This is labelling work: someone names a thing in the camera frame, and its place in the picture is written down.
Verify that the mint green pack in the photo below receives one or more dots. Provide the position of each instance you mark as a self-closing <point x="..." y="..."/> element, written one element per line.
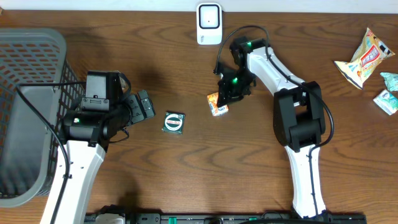
<point x="390" y="80"/>

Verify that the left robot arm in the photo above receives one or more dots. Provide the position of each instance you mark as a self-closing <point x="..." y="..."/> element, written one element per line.
<point x="86" y="131"/>

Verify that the orange small carton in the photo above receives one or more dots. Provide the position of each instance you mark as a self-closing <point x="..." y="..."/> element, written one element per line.
<point x="215" y="109"/>

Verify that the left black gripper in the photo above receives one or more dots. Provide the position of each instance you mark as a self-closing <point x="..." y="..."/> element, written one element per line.
<point x="137" y="102"/>

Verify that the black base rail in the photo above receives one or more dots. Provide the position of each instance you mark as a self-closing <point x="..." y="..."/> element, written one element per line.
<point x="267" y="218"/>

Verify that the grey plastic shopping basket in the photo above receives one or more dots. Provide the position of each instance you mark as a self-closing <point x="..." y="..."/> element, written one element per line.
<point x="33" y="60"/>

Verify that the yellow snack bag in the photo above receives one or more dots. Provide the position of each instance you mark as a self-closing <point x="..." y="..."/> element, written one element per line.
<point x="369" y="54"/>

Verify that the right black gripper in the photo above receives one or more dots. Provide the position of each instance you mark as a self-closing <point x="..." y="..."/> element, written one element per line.
<point x="226" y="94"/>

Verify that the teal small carton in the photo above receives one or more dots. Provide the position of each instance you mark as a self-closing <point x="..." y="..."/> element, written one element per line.
<point x="386" y="101"/>

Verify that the white barcode scanner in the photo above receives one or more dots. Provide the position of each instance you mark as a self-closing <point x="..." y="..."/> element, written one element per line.
<point x="209" y="23"/>

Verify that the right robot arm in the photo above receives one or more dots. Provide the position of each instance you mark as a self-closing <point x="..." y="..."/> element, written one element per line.
<point x="298" y="119"/>

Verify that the round tape roll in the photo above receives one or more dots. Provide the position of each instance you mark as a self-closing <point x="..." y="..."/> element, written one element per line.
<point x="173" y="122"/>

